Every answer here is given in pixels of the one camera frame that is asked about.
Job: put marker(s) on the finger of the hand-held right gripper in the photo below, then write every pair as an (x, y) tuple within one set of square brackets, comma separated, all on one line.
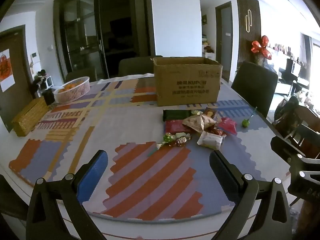
[(285, 146)]

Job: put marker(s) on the white intercom panel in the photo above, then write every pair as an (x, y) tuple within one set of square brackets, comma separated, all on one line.
[(35, 57)]

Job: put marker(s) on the green lollipop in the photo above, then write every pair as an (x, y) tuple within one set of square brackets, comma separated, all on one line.
[(246, 123)]

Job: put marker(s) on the gold loop wall ornament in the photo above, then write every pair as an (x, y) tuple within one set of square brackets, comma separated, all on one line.
[(248, 21)]

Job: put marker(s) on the green printed wrapped candy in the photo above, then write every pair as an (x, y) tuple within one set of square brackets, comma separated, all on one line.
[(168, 137)]

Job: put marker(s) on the dark green snack packet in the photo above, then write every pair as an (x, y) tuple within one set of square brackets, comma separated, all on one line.
[(175, 115)]

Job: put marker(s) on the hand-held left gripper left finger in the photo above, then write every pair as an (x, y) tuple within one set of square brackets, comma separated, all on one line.
[(92, 177)]

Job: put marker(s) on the black and white figurine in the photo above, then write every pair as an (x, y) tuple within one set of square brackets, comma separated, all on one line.
[(38, 81)]

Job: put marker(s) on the pile of oranges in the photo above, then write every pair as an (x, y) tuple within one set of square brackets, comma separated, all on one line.
[(70, 87)]

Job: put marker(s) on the brown entrance door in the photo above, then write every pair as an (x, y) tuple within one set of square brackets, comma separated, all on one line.
[(15, 100)]

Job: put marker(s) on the white basket of oranges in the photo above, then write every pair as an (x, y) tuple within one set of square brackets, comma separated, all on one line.
[(75, 93)]

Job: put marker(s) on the beige snack bag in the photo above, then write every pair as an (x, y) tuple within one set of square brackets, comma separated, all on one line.
[(197, 123)]

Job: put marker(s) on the white snack packet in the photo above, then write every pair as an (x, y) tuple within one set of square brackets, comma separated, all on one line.
[(210, 140)]

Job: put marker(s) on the small red snack packet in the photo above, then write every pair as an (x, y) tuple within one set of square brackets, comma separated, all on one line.
[(217, 131)]

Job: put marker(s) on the brown cardboard box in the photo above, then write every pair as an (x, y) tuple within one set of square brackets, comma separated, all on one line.
[(187, 87)]

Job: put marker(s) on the black monitor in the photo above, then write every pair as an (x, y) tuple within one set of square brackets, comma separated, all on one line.
[(291, 66)]

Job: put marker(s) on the orange printed snack packet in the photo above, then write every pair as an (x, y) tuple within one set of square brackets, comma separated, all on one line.
[(212, 112)]

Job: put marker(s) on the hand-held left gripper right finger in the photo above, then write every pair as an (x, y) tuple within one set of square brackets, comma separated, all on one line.
[(225, 170)]

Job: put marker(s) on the small black box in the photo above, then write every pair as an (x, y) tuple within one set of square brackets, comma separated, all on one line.
[(48, 97)]

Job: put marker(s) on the person's right forearm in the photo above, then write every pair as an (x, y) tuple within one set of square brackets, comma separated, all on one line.
[(311, 220)]

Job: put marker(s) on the dark framed interior door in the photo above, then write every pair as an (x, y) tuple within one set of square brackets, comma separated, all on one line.
[(223, 40)]

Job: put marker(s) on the yellow woven tissue box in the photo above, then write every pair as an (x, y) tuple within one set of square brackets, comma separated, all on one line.
[(27, 120)]

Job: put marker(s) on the dark glass sliding door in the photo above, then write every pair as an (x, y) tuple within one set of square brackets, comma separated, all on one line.
[(100, 30)]

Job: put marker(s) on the small pale wrapped candy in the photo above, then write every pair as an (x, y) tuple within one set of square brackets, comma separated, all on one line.
[(160, 145)]

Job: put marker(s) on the red and white door poster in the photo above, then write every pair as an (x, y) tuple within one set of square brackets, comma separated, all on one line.
[(6, 70)]

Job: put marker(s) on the wooden chair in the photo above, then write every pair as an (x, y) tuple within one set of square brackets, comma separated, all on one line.
[(305, 120)]

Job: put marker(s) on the white table cover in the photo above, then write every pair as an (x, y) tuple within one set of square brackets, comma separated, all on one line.
[(130, 76)]

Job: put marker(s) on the pink snack packet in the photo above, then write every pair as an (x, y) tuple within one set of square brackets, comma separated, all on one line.
[(228, 125)]

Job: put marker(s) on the dark upholstered chair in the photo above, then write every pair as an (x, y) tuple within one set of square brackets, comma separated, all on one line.
[(135, 66), (80, 73), (255, 87)]

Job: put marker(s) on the patterned table mat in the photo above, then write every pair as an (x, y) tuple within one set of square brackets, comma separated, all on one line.
[(120, 120)]

